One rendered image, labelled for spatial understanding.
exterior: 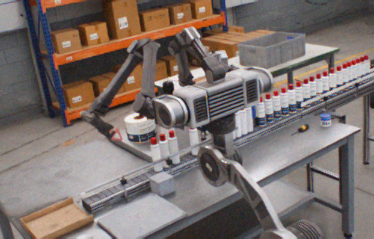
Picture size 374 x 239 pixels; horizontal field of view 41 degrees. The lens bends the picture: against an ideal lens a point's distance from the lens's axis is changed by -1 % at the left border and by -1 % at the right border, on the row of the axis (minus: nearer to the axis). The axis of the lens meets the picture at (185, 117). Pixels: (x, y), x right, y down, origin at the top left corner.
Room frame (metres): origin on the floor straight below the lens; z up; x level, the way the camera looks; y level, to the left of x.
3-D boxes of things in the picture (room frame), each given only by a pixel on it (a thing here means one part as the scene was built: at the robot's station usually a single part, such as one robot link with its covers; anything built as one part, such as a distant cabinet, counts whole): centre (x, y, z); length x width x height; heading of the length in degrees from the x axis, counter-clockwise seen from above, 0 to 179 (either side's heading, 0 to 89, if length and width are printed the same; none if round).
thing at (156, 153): (2.63, 0.20, 0.98); 0.05 x 0.05 x 0.20
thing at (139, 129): (3.18, 0.31, 0.95); 0.20 x 0.20 x 0.14
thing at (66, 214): (2.27, 0.74, 0.85); 0.30 x 0.26 x 0.04; 124
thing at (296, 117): (2.83, -0.09, 0.85); 1.65 x 0.11 x 0.05; 124
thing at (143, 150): (3.27, 0.05, 0.86); 0.80 x 0.67 x 0.05; 124
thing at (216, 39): (7.28, -0.82, 0.32); 1.20 x 0.83 x 0.64; 31
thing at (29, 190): (2.92, 0.12, 0.82); 2.10 x 1.31 x 0.02; 124
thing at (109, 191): (2.83, -0.09, 0.86); 1.65 x 0.08 x 0.04; 124
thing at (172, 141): (2.71, 0.09, 0.98); 0.05 x 0.05 x 0.20
